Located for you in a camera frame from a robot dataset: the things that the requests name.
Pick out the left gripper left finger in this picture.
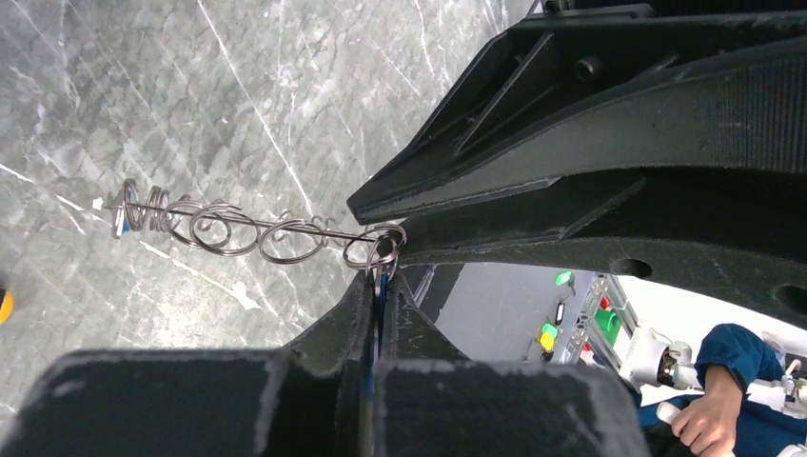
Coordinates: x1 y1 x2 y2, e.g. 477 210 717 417
1 273 378 456

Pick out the yellow black screwdriver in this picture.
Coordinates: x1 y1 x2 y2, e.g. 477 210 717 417
0 288 14 325

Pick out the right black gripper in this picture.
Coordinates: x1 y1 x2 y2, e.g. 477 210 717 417
347 1 806 224

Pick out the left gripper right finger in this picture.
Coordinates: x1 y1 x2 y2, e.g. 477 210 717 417
375 277 649 456

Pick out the operator blue sleeve forearm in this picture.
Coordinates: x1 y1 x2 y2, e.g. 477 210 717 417
637 324 807 457

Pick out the operator bare hand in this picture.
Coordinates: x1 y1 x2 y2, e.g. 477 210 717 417
671 395 741 457

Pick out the control panel with buttons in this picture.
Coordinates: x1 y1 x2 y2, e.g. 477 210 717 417
521 269 638 371

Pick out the white teleoperation handle device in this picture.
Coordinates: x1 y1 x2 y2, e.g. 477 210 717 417
620 328 806 456

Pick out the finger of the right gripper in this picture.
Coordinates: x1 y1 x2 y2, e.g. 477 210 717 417
400 173 806 328

